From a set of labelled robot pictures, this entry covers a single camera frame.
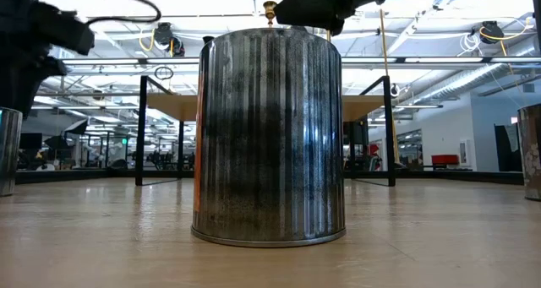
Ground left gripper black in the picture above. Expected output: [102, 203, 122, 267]
[0, 0, 95, 120]

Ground plain ribbed metal tin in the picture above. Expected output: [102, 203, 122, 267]
[0, 106, 24, 198]

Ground metal tin with orange label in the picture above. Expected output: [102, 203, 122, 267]
[190, 27, 347, 249]

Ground metal tin with floral print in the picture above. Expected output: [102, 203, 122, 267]
[516, 104, 541, 203]

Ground black studio light shade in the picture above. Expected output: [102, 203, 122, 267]
[63, 118, 89, 136]

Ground black monitor screen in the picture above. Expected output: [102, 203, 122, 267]
[342, 121, 369, 145]

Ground yellow pole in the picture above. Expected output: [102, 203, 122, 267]
[379, 8, 401, 166]

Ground red sofa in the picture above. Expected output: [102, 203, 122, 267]
[430, 154, 461, 167]

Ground black standing panel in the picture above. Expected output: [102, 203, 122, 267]
[494, 122, 523, 173]

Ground black table edge rail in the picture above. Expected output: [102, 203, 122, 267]
[15, 168, 525, 186]

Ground hanging black ring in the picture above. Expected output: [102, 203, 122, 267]
[154, 65, 175, 81]

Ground wooden shelf with black frame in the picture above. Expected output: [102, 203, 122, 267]
[134, 74, 397, 187]

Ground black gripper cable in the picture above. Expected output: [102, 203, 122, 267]
[37, 0, 162, 26]

